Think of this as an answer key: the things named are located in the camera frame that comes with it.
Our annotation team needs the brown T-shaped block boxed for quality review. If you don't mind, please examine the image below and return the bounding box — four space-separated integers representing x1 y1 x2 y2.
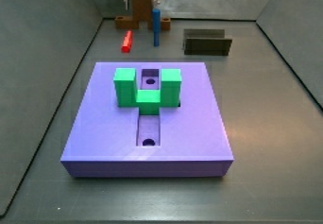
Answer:
113 0 172 31

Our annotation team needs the green U-shaped block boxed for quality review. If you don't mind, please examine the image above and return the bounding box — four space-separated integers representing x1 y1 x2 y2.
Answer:
113 68 181 115

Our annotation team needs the purple base board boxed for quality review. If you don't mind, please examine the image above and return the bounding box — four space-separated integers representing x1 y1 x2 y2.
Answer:
60 62 233 178

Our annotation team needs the blue cylindrical peg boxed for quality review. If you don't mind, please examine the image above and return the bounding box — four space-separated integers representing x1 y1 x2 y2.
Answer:
152 9 160 47

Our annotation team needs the black angle bracket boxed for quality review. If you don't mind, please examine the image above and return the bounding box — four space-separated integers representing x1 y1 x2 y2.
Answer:
183 29 232 56

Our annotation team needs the red cylindrical peg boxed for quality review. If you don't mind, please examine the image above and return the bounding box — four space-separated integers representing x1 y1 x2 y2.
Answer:
121 30 132 53

